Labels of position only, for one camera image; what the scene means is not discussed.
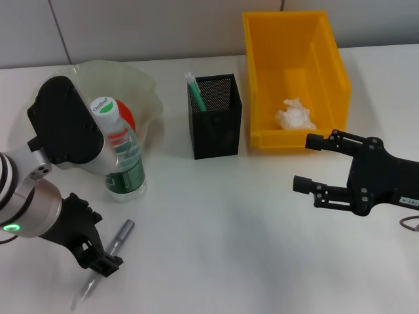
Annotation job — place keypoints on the white paper ball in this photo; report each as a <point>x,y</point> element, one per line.
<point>294,116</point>

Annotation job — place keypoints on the mint green utility knife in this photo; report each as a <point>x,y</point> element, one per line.
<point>198,93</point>

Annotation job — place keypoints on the silver clear pen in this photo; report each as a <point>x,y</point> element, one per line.
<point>122,233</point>

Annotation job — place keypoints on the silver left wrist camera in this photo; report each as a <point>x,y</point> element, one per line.
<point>65,124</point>

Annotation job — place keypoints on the yellow plastic bin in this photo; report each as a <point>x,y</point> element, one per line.
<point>294,65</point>

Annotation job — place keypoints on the clear water bottle green label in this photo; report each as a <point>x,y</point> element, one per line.
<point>127,170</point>

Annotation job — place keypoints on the pale green glass fruit plate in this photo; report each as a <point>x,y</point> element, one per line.
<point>124,78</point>

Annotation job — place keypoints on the red-orange toy orange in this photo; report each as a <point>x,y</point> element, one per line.
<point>127,114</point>

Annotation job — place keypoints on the black mesh pen holder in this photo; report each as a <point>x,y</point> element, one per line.
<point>216,137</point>

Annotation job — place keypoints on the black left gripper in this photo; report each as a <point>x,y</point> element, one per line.
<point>75,225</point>

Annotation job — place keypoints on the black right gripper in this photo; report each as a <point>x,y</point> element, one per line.
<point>386,180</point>

